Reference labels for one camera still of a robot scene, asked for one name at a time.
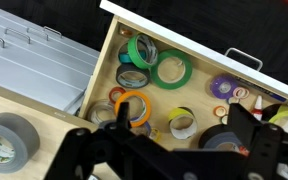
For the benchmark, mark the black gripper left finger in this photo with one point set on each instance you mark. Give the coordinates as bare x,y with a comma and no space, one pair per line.
117,150

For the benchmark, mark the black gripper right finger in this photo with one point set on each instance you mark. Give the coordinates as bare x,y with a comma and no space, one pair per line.
260,140

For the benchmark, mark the orange masking tape roll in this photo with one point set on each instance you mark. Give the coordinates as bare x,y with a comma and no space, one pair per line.
140,100

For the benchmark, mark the blue tape roll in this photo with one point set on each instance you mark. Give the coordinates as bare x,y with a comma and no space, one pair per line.
147,126

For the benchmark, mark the clear tape roll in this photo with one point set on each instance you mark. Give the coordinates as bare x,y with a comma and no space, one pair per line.
95,111

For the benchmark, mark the large black tape roll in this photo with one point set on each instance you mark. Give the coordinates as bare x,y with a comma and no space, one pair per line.
210,133

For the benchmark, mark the purple tape roll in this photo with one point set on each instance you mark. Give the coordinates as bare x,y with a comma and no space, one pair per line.
217,88

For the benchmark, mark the yellow and black tape roll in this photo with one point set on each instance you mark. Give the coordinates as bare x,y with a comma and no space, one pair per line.
179,113

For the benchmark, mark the white-fronted wooden drawer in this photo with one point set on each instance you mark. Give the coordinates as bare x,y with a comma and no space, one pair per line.
197,96

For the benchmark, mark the black tape roll grey core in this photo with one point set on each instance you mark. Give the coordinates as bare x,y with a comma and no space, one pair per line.
124,71

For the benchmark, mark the teal tape roll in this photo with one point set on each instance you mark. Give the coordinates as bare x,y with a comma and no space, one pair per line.
124,58

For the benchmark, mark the green tape roll white core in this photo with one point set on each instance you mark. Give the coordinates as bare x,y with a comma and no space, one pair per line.
133,53

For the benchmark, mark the copper tape roll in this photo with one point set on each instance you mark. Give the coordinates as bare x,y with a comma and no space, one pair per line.
125,31

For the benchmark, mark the white glue bottle red tip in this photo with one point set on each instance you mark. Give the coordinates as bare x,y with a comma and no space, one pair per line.
258,106

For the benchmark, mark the grey duct tape roll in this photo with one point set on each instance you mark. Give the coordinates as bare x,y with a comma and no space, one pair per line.
14,133

